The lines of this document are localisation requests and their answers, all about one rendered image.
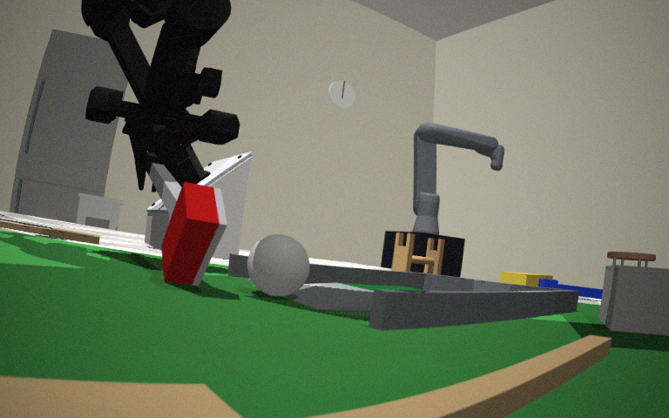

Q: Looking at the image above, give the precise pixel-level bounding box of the olive yellow block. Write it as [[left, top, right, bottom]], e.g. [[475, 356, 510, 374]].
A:
[[499, 272, 553, 287]]

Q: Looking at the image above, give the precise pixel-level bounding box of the green putting mat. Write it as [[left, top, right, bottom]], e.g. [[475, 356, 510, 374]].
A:
[[0, 230, 669, 418]]

